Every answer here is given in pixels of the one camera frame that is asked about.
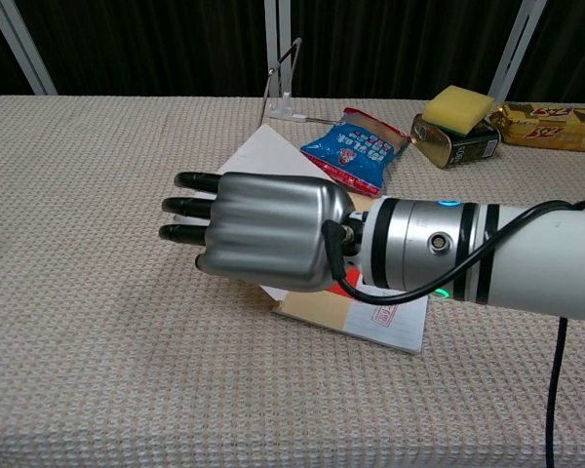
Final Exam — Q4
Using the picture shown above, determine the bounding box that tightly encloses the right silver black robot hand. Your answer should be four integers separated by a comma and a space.
158, 171, 357, 293

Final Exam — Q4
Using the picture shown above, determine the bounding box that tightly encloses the yellow white Lexicon notebook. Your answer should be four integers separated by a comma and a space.
173, 124, 430, 356

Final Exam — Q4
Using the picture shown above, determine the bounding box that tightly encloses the blue red snack bag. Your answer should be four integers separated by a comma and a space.
298, 106, 411, 197

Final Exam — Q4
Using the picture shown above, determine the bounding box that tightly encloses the gold dark tin can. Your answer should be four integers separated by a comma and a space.
409, 112, 502, 170

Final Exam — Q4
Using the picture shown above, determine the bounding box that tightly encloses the beige waffle tablecloth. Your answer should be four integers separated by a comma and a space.
0, 95, 585, 468

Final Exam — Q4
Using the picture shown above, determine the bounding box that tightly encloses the yellow green sponge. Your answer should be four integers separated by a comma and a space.
427, 85, 496, 136

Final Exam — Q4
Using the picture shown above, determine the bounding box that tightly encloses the black curtain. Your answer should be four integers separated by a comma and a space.
0, 0, 585, 106

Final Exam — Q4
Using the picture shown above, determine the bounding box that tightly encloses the gold biscuit package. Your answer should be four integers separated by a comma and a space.
487, 101, 585, 155

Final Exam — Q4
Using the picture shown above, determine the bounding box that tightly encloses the metal wire stand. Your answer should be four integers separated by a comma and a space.
260, 37, 342, 126

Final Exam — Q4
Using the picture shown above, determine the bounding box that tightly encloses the white frame post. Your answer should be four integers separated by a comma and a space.
0, 0, 59, 97
263, 0, 293, 98
487, 0, 548, 103

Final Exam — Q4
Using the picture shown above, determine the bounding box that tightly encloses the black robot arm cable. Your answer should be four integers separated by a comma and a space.
321, 198, 585, 468

